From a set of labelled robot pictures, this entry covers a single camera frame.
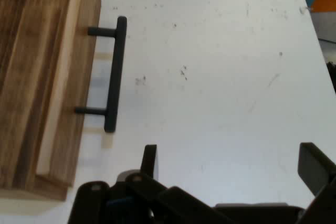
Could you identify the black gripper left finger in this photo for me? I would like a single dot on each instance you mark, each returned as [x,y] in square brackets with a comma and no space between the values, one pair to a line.
[147,200]

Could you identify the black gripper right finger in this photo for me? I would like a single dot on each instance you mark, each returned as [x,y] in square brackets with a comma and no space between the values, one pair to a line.
[315,166]

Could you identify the wooden drawer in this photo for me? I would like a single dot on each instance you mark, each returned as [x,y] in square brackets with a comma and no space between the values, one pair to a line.
[78,77]

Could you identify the brown wooden cabinet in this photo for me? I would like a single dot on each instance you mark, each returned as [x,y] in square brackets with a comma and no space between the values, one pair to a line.
[23,64]

